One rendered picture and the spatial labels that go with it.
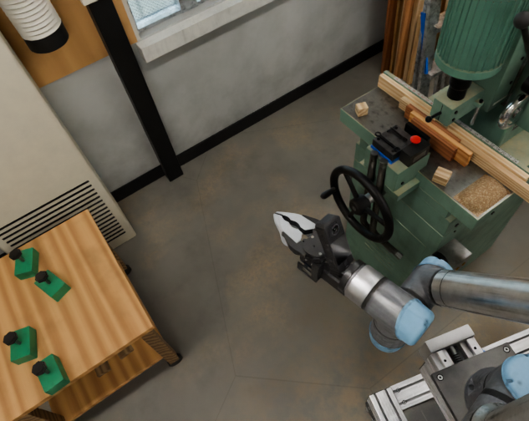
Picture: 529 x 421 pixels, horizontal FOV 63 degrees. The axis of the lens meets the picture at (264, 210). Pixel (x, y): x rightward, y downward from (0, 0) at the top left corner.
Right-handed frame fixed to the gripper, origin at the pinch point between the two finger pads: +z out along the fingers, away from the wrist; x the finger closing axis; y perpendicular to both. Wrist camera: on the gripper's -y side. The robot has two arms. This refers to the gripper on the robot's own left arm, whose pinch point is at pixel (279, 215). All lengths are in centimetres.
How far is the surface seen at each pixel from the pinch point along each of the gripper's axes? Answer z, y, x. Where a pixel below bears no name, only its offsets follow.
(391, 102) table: 19, 23, 79
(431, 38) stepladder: 41, 35, 148
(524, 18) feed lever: -15, -27, 55
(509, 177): -27, 21, 69
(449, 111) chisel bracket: -4, 9, 68
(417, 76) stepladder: 43, 58, 151
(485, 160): -19, 21, 71
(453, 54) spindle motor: -2, -11, 62
